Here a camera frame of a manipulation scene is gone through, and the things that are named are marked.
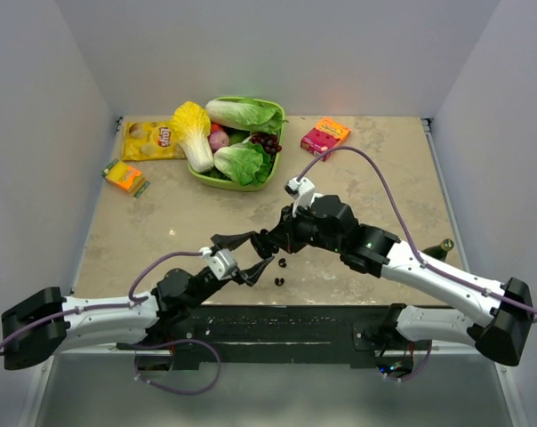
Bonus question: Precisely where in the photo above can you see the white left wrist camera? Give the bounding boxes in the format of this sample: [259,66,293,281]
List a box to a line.
[199,247,238,279]

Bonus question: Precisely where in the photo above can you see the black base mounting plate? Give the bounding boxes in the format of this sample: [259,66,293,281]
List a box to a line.
[116,304,428,373]

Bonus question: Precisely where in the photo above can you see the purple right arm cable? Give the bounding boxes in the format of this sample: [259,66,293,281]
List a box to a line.
[294,145,537,322]

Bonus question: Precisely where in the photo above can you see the green lettuce back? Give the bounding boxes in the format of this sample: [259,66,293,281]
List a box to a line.
[205,98,285,134]

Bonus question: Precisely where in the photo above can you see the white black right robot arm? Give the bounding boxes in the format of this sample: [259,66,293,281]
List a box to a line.
[252,195,534,367]

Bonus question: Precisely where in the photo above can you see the yellow Lays chips bag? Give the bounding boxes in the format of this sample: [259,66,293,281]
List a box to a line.
[121,121,186,162]

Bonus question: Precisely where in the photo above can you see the purple cable loop front right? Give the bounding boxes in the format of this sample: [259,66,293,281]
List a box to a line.
[381,340,433,383]

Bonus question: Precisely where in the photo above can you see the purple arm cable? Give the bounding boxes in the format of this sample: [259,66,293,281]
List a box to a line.
[0,250,205,357]
[294,145,537,322]

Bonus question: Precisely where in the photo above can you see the yellow napa cabbage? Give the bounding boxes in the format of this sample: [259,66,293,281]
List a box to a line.
[168,101,214,173]

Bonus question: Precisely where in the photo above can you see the red tomato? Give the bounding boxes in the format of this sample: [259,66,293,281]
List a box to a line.
[211,123,224,133]

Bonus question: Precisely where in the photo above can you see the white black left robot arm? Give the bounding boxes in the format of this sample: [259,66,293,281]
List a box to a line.
[0,231,278,370]

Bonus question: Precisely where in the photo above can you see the green plastic bowl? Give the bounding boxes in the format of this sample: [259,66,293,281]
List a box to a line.
[189,96,286,191]

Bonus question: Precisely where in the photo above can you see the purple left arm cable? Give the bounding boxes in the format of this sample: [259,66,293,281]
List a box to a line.
[0,250,205,357]

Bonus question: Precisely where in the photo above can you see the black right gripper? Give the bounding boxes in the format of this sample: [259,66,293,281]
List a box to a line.
[267,200,344,254]

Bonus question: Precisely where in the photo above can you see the green lettuce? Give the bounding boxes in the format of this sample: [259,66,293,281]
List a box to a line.
[213,142,272,186]
[205,98,285,134]

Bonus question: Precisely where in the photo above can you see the dark red grapes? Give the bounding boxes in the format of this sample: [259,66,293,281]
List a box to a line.
[250,133,282,156]

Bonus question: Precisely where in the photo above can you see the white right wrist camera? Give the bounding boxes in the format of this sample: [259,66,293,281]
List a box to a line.
[285,176,322,217]

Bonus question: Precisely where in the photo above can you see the orange green sponge pack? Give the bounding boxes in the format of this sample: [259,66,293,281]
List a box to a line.
[101,158,150,198]

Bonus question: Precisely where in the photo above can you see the green lettuce front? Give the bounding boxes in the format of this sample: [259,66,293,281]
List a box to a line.
[213,142,272,186]

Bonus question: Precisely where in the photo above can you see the purple cable loop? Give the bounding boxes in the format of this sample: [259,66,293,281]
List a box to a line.
[125,338,223,396]
[381,340,433,383]

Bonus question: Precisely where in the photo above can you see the red onion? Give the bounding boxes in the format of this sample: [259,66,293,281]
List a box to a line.
[208,131,229,153]

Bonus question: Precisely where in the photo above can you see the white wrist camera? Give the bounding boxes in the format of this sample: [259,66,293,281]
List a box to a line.
[285,176,322,217]
[199,247,238,279]

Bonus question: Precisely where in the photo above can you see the pink orange snack box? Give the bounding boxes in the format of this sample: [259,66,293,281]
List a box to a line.
[300,117,351,162]

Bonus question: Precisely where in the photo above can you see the green glass bottle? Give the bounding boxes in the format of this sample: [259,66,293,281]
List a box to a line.
[421,238,454,262]

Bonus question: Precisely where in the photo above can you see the purple cable loop front left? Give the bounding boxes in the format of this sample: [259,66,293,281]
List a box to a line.
[125,338,223,396]

